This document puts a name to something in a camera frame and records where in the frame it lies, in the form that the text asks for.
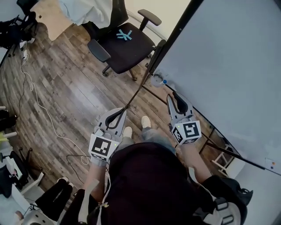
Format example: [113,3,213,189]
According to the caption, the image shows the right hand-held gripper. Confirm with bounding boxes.
[166,91,202,146]

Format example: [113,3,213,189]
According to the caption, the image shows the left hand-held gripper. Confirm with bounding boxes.
[88,108,128,167]

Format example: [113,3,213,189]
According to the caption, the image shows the person's right forearm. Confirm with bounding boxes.
[179,142,213,184]

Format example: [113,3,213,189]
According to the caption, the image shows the person's left forearm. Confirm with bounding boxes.
[83,162,110,204]

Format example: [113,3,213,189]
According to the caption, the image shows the person's left white shoe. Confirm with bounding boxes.
[122,126,133,139]

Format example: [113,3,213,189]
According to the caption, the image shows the person's white shoe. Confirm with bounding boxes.
[122,126,133,139]
[140,116,152,129]

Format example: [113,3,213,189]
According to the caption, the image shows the person's right white shoe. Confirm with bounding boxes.
[140,116,152,129]

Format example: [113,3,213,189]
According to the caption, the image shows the person's blue jeans legs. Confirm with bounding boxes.
[117,127,177,156]

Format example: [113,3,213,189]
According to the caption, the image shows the large whiteboard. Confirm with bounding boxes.
[148,0,281,176]

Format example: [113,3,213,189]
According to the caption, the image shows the small white step stool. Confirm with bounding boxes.
[211,144,237,178]

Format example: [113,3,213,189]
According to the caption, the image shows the black office chair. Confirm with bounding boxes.
[82,0,168,81]

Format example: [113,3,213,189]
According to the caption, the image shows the person's black top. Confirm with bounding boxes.
[70,142,248,225]

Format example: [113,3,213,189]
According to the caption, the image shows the teal tape cross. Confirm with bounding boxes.
[115,29,133,42]

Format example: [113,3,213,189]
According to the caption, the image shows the black and white backpack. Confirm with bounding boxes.
[191,177,254,225]

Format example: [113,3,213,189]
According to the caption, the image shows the white cloth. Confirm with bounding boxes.
[58,0,115,29]

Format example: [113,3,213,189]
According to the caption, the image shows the black and white machine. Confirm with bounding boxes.
[0,150,30,198]

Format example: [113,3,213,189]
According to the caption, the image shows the light wooden desk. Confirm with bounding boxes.
[30,0,75,42]

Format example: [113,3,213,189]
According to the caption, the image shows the grey round helmet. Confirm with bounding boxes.
[21,210,54,225]

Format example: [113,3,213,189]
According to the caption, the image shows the black equipment with stand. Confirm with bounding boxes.
[0,0,38,58]

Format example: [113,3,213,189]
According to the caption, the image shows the black whiteboard stand frame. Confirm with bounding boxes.
[140,39,266,171]

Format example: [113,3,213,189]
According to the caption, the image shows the thin black floor cable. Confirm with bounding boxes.
[66,154,110,187]

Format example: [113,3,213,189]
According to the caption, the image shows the white floor cable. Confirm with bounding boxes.
[20,49,91,166]

